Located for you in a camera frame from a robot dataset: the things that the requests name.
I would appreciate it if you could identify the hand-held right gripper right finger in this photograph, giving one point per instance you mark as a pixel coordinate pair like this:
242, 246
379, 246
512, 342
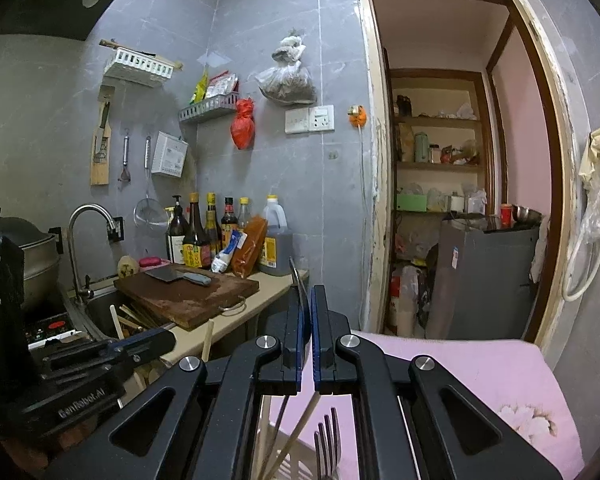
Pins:
317, 360

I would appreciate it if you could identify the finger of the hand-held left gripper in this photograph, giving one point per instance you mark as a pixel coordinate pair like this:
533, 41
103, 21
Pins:
80, 374
150, 342

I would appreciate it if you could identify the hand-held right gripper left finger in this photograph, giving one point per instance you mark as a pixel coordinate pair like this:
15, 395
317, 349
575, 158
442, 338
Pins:
298, 360

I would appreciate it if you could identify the wooden chopstick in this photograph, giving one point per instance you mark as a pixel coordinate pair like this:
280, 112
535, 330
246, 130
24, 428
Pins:
300, 425
265, 435
208, 340

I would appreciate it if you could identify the person's left hand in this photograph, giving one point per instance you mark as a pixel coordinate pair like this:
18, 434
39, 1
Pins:
15, 452

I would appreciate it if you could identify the bundle of brown chopsticks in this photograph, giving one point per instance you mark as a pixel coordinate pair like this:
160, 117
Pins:
135, 320

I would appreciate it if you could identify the steel steamer pot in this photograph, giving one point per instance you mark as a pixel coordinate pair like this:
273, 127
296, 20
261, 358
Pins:
40, 260

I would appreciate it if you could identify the steel sink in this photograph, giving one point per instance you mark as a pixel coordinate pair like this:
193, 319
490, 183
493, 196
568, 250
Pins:
100, 310

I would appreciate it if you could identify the beige kitchen counter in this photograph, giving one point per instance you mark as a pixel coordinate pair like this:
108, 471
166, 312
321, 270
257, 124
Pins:
250, 320

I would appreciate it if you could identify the wooden cutting board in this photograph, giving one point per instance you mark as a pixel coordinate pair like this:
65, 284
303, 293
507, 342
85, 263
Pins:
200, 300

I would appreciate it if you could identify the loofah sponge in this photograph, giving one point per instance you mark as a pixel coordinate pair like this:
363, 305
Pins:
126, 266

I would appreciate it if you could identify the pink soap dish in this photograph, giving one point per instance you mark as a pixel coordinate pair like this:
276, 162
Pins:
152, 261

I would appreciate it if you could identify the steel faucet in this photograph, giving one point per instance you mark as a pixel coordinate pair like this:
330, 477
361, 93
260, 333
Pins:
75, 260

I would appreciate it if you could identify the dark pump bottle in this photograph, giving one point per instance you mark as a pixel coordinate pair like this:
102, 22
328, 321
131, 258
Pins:
176, 240

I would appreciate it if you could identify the white red plastic bag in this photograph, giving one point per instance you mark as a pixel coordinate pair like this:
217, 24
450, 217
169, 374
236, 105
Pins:
402, 285

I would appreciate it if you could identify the blue white packet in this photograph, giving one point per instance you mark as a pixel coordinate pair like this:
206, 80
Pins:
230, 255

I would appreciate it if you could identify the large oil jug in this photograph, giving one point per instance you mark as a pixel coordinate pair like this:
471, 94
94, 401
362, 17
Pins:
276, 240

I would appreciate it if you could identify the steel mesh strainer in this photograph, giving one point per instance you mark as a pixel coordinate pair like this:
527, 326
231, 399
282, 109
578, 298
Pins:
150, 210

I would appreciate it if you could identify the small yellow-capped bottle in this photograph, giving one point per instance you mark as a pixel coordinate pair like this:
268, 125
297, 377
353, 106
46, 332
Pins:
169, 210

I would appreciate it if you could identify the pink tablecloth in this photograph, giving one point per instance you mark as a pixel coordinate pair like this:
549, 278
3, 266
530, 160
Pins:
455, 375

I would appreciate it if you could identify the red-label sauce bottle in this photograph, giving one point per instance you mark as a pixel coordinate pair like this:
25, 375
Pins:
229, 220

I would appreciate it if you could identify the translucent plastic bag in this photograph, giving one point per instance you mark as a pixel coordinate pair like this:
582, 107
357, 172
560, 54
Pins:
405, 240

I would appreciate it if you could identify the clear yellow-capped bottle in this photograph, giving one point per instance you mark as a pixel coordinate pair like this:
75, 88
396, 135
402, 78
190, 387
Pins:
243, 210

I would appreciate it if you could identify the grey refrigerator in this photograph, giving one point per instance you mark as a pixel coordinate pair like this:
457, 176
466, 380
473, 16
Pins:
480, 280

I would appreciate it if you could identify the green box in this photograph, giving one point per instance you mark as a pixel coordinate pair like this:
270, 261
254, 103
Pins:
411, 202

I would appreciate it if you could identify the steel peeler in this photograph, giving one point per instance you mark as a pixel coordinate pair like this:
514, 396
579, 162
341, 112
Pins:
125, 157

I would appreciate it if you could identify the hanging wooden board with knife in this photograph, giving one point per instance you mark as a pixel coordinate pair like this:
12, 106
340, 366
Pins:
101, 145

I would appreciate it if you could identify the steel canister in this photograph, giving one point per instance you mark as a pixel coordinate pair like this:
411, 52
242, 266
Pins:
456, 202

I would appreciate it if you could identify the yellowish snack bag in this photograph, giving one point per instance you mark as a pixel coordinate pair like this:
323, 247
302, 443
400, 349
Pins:
406, 142

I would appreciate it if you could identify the glass jar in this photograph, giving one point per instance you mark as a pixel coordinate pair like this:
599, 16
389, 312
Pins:
434, 153

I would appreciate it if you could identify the green canister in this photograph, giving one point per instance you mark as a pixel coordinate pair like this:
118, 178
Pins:
421, 146

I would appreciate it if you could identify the red cup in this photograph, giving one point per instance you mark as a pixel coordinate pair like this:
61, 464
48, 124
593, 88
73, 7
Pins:
506, 214

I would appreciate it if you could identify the colourful snack packets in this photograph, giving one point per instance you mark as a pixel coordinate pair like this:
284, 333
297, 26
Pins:
455, 152

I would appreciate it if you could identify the steel bowl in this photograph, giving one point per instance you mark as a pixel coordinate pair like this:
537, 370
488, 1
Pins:
526, 215

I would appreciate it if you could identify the yellow green packet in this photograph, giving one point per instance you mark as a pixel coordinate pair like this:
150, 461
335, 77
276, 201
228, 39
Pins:
200, 87

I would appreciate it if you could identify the red seasoning packets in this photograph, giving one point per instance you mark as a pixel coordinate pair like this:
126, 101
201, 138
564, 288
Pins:
221, 85

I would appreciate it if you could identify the dark glass bottles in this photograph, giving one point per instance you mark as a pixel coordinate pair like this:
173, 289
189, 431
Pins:
403, 105

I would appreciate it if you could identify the wooden shelf unit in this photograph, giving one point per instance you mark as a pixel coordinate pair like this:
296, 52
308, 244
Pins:
440, 120

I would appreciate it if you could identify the clear bag of dried goods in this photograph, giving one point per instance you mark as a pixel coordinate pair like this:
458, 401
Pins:
286, 80

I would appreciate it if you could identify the wooden stick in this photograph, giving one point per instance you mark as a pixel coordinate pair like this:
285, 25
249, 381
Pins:
107, 42

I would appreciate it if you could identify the white crumpled bag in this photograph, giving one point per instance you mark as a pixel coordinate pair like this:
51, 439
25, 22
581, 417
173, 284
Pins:
465, 110

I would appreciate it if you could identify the black range hood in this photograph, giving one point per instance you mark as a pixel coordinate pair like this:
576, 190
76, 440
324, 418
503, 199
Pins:
55, 10

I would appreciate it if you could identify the clear plastic bag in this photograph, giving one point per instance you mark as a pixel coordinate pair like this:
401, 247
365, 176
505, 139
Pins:
595, 215

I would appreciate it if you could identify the black wall socket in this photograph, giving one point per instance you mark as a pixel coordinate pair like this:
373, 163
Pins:
117, 230

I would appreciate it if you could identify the worn cream door frame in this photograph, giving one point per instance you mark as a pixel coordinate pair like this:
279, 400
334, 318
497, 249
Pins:
375, 160

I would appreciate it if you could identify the white light switch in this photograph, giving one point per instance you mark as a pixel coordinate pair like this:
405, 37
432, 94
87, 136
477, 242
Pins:
296, 120

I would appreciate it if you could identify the grey wall rack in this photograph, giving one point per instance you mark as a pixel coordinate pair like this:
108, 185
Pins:
207, 107

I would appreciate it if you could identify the white wall socket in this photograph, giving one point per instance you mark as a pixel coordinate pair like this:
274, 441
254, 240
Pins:
321, 116

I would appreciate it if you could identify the orange wall hook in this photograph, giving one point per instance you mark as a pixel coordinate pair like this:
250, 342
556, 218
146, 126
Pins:
356, 115

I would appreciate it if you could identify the white wall basket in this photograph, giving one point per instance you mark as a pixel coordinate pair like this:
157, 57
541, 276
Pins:
137, 67

